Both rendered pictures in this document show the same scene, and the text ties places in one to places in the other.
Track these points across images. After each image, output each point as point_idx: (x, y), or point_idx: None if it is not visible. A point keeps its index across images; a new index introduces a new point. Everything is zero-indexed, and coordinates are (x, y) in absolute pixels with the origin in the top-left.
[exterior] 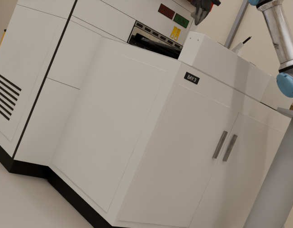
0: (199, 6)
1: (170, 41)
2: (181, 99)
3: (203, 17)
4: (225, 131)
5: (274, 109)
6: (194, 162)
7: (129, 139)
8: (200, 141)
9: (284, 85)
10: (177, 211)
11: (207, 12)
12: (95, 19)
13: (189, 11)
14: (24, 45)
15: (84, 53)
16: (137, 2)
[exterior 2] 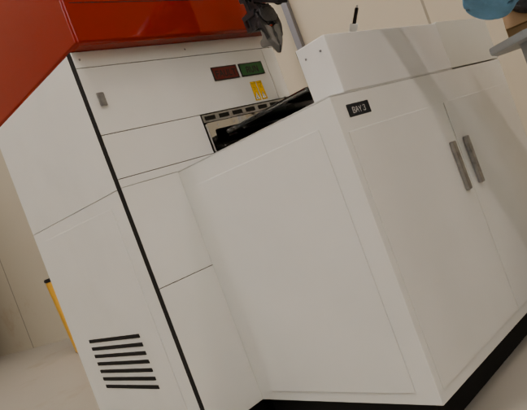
0: (263, 23)
1: (262, 104)
2: (372, 147)
3: (280, 34)
4: (451, 141)
5: (472, 63)
6: (454, 216)
7: (351, 265)
8: (438, 183)
9: (486, 4)
10: (490, 301)
11: (278, 23)
12: (151, 159)
13: (250, 48)
14: (89, 276)
15: (177, 213)
16: (182, 92)
